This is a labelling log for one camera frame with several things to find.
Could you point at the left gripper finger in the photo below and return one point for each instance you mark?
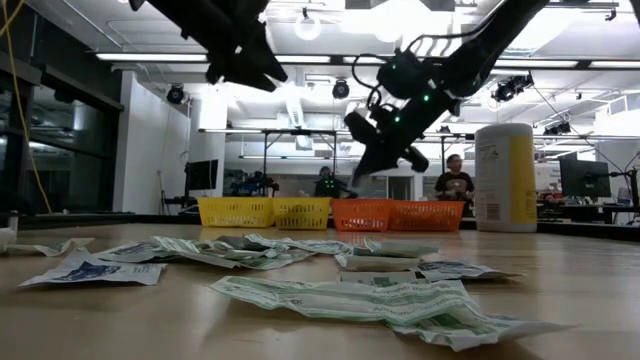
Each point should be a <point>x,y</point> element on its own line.
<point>272,62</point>
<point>255,79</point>

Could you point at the orange plastic basket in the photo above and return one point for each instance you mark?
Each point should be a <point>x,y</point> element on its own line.
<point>362,215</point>
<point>427,216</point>

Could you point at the yellow plastic basket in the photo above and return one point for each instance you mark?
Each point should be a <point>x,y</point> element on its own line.
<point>300,213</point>
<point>235,212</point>

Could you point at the computer monitor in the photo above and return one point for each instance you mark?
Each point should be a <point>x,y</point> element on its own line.
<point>585,177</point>
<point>201,175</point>

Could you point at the LED light bar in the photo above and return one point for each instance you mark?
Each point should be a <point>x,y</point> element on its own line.
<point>150,57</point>

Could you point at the black track spotlights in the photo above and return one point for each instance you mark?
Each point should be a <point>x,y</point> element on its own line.
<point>557,129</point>
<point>505,91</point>

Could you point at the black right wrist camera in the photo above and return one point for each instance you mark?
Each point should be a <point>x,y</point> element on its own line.
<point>405,75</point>

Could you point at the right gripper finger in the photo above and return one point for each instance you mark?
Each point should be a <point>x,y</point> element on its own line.
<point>367,165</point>
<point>392,161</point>

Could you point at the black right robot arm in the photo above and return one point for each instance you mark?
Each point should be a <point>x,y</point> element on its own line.
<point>490,45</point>

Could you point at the black ceiling camera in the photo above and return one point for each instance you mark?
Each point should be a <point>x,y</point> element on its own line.
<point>175,94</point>
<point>341,90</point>

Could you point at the white alcohol pad packet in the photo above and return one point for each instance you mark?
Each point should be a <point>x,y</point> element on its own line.
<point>135,251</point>
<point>90,272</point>
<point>465,271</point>

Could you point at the person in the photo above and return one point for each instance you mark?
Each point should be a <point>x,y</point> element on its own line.
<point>455,185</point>
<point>325,175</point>

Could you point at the white yellow wipes canister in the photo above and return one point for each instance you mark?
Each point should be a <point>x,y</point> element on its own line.
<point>505,190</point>

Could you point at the neighbour rig robot arm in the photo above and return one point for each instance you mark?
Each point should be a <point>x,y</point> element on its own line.
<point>347,191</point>

